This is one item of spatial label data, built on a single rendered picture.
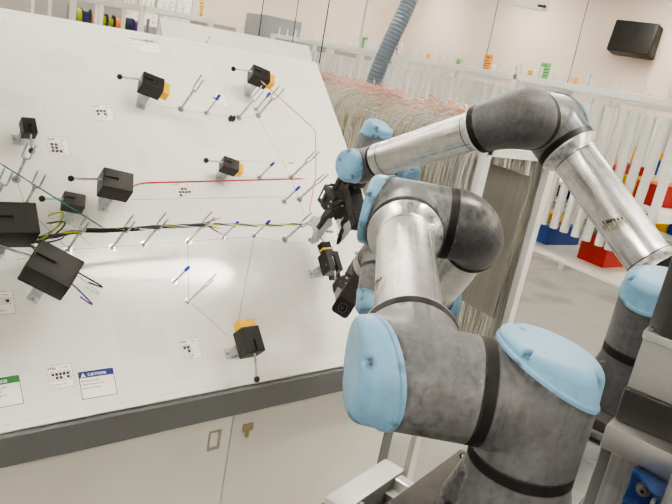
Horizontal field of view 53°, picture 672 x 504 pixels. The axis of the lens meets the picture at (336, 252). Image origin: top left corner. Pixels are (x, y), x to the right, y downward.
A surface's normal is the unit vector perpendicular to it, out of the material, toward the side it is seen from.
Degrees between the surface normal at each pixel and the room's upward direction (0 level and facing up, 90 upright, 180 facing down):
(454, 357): 36
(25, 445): 90
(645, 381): 90
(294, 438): 90
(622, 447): 90
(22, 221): 46
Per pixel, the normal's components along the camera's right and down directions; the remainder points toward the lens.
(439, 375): 0.07, -0.29
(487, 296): -0.84, 0.00
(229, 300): 0.56, -0.43
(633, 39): -0.65, -0.06
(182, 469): 0.62, 0.33
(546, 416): -0.10, 0.21
